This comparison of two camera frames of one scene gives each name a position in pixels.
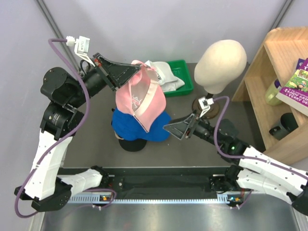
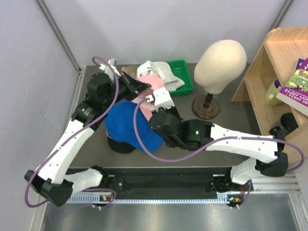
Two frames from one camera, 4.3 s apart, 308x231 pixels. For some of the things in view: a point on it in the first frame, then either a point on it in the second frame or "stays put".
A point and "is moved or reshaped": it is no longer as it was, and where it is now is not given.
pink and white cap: [142, 96] is moved or reshaped
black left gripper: [113, 74] to [137, 86]
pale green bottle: [272, 92] stays put
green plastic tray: [181, 70] stays put
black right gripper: [186, 127] to [172, 109]
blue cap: [126, 127] is moved or reshaped
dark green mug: [288, 123] stays put
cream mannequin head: [222, 62] stays put
